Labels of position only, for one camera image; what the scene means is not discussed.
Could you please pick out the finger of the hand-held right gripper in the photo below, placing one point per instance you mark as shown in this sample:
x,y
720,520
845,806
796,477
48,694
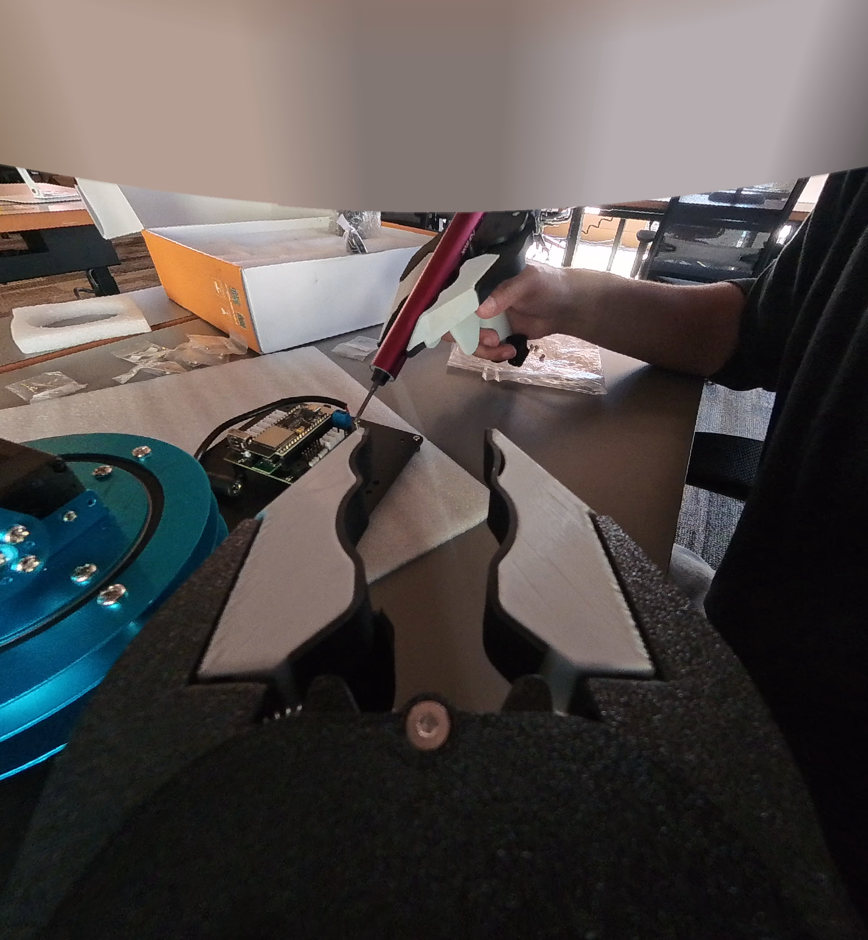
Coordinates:
x,y
412,270
437,319

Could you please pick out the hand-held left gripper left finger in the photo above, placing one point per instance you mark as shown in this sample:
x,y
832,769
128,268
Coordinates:
x,y
287,580

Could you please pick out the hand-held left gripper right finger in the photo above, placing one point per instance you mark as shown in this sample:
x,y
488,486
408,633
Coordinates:
x,y
562,580

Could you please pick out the red electric screwdriver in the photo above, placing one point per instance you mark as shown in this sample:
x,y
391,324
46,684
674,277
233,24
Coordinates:
x,y
420,301

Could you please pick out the green circuit board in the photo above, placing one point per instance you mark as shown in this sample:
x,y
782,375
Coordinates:
x,y
287,440

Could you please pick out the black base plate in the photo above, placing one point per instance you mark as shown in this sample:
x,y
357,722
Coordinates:
x,y
393,455

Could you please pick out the blue toy robot arm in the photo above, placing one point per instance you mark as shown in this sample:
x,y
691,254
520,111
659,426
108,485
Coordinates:
x,y
147,514

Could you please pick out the person's right forearm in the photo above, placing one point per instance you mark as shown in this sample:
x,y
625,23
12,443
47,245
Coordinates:
x,y
647,316

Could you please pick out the grey desk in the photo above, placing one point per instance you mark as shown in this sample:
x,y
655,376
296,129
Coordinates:
x,y
588,455

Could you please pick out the person's right hand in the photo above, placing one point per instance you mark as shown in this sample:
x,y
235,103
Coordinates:
x,y
533,308

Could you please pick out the crumpled clear plastic bag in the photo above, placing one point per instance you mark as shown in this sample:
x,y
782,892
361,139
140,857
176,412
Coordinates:
x,y
357,231

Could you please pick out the small clear plastic bag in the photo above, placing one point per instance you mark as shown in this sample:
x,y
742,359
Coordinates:
x,y
147,360
41,385
353,349
217,345

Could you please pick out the orange and white cardboard box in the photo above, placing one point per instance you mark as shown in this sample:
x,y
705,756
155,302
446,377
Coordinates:
x,y
316,294

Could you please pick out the large clear plastic bag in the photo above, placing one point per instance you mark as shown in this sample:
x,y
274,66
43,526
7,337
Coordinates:
x,y
544,371

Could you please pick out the black mesh office chair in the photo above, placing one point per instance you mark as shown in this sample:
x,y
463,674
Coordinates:
x,y
720,227

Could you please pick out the white foam sheet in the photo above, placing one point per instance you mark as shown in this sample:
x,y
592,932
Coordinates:
x,y
184,396

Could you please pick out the person's dark shirt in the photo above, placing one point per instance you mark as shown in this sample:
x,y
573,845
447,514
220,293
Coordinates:
x,y
830,514

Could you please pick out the wooden table with black legs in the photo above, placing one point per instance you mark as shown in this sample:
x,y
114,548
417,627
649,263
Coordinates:
x,y
30,220

